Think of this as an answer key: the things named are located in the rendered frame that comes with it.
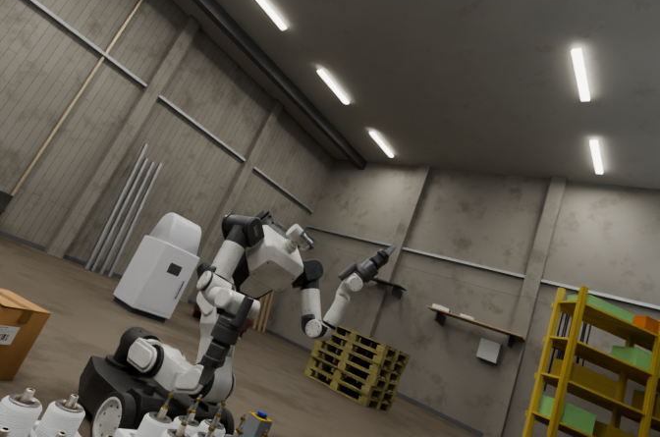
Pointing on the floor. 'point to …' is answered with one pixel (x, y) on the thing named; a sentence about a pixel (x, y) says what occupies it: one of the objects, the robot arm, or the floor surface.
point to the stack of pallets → (390, 365)
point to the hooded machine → (160, 269)
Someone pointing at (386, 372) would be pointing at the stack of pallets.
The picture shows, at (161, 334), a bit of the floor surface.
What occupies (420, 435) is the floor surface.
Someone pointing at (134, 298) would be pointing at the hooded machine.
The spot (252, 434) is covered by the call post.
